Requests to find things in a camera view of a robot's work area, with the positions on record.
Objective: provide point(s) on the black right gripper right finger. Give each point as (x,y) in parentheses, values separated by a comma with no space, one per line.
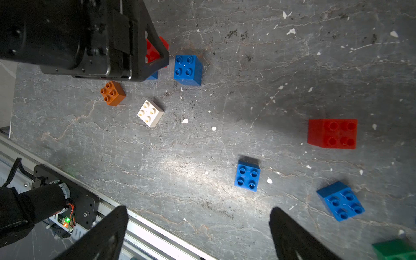
(293,242)

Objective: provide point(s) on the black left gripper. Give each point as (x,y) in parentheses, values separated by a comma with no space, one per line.
(83,39)

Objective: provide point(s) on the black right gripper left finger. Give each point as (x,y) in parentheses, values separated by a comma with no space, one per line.
(102,242)

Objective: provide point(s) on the red long lego brick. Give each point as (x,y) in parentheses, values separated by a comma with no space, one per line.
(152,53)

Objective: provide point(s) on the blue lego brick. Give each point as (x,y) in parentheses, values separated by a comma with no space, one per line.
(188,70)
(154,76)
(247,176)
(340,200)

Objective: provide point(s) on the orange lego brick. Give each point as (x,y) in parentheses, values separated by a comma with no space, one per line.
(113,93)

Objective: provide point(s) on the white lego brick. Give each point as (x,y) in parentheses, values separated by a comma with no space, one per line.
(150,113)

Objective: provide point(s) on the green lego brick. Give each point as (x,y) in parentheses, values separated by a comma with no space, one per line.
(396,249)

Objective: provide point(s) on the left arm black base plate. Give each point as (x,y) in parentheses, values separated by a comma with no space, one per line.
(81,206)

